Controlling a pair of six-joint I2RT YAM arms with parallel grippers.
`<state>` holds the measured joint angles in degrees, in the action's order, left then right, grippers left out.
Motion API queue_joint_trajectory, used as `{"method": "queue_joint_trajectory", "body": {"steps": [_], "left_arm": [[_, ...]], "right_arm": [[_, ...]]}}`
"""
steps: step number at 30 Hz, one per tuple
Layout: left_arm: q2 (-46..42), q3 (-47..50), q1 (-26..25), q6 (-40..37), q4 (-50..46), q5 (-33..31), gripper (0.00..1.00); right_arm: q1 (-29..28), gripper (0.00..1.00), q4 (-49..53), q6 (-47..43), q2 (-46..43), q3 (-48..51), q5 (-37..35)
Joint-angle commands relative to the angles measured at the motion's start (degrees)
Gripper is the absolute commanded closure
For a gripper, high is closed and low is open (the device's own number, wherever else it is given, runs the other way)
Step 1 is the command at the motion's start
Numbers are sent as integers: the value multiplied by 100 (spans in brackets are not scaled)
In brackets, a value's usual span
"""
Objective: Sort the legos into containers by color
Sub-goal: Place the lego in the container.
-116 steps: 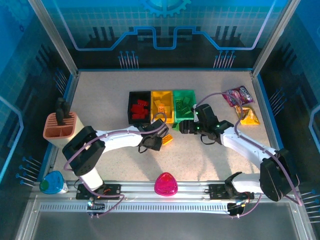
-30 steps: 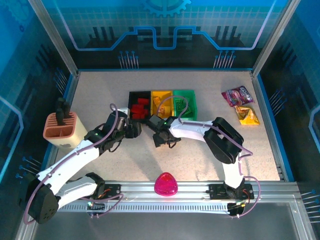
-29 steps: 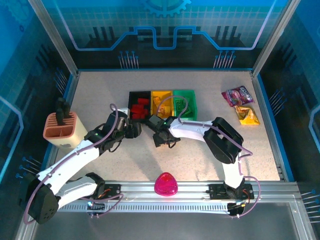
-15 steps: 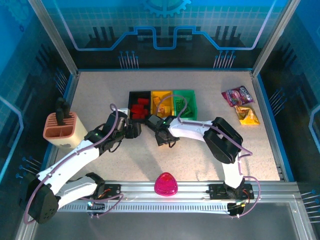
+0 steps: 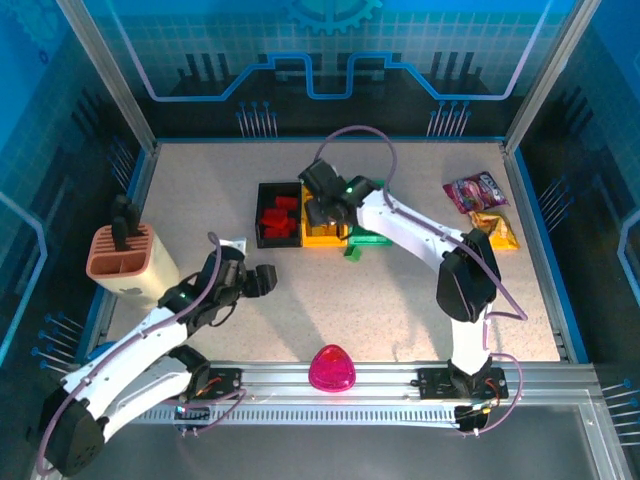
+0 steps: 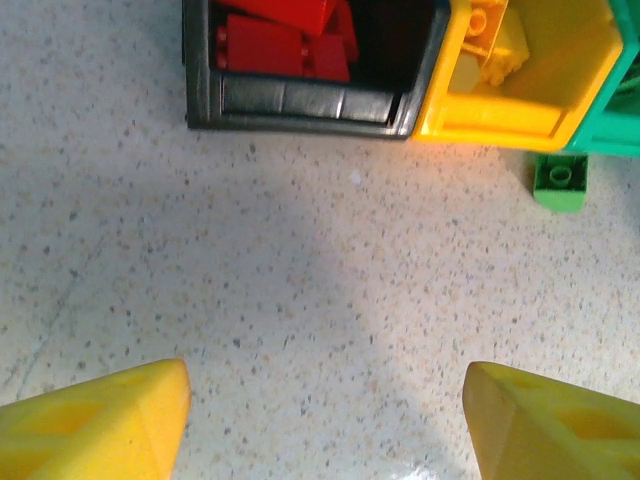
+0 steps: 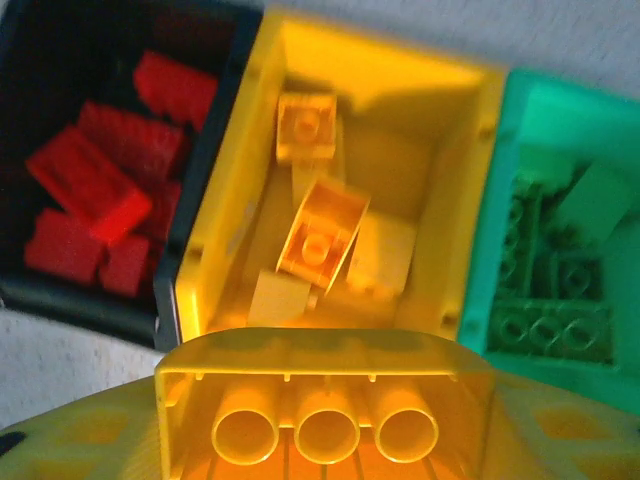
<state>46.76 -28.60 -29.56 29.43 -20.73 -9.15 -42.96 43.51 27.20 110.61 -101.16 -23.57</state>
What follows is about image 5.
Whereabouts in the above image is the yellow snack bag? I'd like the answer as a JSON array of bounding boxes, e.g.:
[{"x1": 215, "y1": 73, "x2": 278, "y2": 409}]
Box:
[{"x1": 469, "y1": 209, "x2": 521, "y2": 252}]

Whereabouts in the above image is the grey slotted cable duct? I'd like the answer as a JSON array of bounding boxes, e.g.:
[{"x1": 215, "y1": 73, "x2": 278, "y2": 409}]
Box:
[{"x1": 134, "y1": 403, "x2": 464, "y2": 427}]

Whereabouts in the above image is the aluminium frame post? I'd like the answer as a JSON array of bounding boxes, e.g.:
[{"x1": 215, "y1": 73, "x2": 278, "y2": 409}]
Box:
[
  {"x1": 57, "y1": 0, "x2": 160, "y2": 154},
  {"x1": 502, "y1": 0, "x2": 604, "y2": 154}
]

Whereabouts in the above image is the black plastic container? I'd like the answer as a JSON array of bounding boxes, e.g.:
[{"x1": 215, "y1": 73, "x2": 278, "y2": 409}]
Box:
[{"x1": 255, "y1": 181, "x2": 305, "y2": 250}]

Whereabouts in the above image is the cream knife block terracotta top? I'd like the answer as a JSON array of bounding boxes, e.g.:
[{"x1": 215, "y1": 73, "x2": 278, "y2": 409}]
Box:
[{"x1": 85, "y1": 223, "x2": 181, "y2": 310}]

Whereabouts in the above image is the yellow plastic container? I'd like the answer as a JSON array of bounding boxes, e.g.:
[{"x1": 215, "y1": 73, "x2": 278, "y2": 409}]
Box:
[{"x1": 300, "y1": 183, "x2": 350, "y2": 249}]

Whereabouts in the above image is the aluminium front frame rail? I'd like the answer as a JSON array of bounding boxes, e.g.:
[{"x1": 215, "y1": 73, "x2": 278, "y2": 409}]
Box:
[{"x1": 62, "y1": 360, "x2": 609, "y2": 401}]

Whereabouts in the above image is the purple candy bag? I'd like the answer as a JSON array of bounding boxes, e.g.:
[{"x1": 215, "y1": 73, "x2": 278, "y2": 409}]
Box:
[{"x1": 442, "y1": 171, "x2": 510, "y2": 215}]

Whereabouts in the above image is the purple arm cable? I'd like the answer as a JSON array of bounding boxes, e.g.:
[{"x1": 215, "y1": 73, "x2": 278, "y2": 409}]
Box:
[
  {"x1": 317, "y1": 124, "x2": 529, "y2": 436},
  {"x1": 37, "y1": 231, "x2": 249, "y2": 476}
]

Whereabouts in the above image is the aluminium side frame rail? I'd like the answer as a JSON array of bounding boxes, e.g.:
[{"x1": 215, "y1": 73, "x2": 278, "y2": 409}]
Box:
[
  {"x1": 502, "y1": 142, "x2": 576, "y2": 364},
  {"x1": 74, "y1": 142, "x2": 161, "y2": 366}
]

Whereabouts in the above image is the magenta plastic dome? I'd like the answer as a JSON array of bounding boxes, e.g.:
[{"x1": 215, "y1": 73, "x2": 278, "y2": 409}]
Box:
[{"x1": 308, "y1": 343, "x2": 357, "y2": 394}]

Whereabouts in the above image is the blue plastic dome green spot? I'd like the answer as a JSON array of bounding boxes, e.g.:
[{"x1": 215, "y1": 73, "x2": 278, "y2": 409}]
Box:
[{"x1": 85, "y1": 341, "x2": 119, "y2": 362}]

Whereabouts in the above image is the small electronics board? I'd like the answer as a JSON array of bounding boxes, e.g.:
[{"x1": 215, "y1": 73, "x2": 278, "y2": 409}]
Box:
[{"x1": 173, "y1": 404, "x2": 211, "y2": 426}]

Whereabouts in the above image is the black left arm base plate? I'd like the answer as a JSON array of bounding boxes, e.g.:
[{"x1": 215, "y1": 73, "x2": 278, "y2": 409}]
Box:
[{"x1": 179, "y1": 367, "x2": 245, "y2": 401}]

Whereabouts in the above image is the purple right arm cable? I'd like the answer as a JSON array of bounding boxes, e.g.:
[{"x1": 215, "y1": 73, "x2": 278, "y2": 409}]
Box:
[{"x1": 317, "y1": 124, "x2": 529, "y2": 436}]

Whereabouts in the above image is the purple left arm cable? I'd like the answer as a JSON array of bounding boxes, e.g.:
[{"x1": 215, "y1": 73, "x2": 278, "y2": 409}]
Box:
[{"x1": 37, "y1": 231, "x2": 249, "y2": 476}]

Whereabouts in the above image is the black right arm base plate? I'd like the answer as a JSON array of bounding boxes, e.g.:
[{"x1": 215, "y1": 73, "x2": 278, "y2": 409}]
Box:
[{"x1": 417, "y1": 367, "x2": 507, "y2": 401}]

